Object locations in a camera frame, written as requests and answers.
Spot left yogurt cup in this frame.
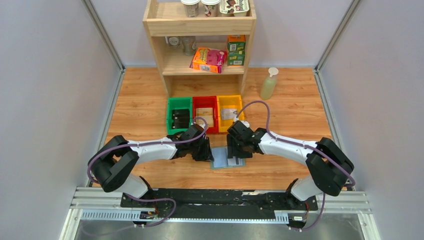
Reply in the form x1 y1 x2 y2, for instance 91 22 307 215
180 0 200 18

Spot orange pink snack box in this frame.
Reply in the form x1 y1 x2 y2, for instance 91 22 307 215
189 47 227 74

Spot grey-green card holder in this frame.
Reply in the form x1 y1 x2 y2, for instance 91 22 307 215
210 146 246 170

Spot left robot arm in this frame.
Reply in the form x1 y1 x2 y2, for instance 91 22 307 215
87 123 214 208

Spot clear glass on shelf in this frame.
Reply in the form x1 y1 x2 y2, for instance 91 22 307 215
181 36 197 56

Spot green plastic bin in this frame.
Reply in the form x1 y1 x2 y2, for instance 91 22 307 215
166 97 193 135

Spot green soap bottle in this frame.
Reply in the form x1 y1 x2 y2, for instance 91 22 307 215
259 67 279 100

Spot yellow plastic bin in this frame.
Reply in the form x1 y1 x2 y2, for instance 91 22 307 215
216 95 243 133

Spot red plastic bin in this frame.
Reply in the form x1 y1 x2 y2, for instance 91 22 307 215
192 95 219 134

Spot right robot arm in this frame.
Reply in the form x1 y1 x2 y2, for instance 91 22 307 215
227 120 355 210

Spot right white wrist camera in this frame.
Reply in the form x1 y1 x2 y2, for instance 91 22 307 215
233 117 250 128

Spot wooden shelf unit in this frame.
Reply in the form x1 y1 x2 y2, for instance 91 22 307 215
142 0 257 96

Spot tan cards in red bin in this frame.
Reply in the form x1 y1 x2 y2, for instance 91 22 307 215
195 107 214 127

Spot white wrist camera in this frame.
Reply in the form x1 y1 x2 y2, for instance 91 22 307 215
195 119 208 129
233 117 250 128

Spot white card in yellow bin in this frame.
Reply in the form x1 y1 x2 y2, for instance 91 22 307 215
220 108 238 121

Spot green orange carton box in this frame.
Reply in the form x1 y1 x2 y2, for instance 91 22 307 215
227 35 246 66

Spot chocolate pudding pack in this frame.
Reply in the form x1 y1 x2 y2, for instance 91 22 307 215
219 0 250 17

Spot middle yogurt cup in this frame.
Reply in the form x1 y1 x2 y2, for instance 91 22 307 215
201 0 220 17

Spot black cards in green bin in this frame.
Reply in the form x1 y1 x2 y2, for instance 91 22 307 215
171 108 191 129

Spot yogurt cup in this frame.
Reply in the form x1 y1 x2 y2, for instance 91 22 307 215
180 0 200 18
201 0 220 17

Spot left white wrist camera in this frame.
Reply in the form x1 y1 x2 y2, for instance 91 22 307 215
195 119 208 129

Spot glass jar on shelf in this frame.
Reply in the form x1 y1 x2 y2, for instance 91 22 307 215
166 36 181 49

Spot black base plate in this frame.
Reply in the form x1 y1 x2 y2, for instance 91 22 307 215
120 188 318 220

